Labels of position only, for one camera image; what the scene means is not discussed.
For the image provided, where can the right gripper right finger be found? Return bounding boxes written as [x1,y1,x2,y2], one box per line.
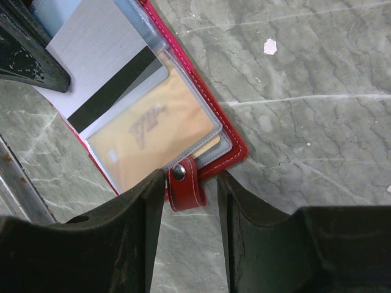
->
[217,171,390,292]

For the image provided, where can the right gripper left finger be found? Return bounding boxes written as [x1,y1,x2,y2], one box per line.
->
[1,169,165,292]

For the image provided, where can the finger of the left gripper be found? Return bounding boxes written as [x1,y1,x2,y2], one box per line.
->
[1,1,71,93]

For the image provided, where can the white VIP card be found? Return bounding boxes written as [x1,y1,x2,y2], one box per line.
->
[39,1,169,139]

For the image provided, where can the red card holder wallet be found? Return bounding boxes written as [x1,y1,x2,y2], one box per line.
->
[31,1,248,211]

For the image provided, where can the aluminium mounting rail frame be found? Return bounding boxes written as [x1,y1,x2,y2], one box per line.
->
[0,138,56,225]

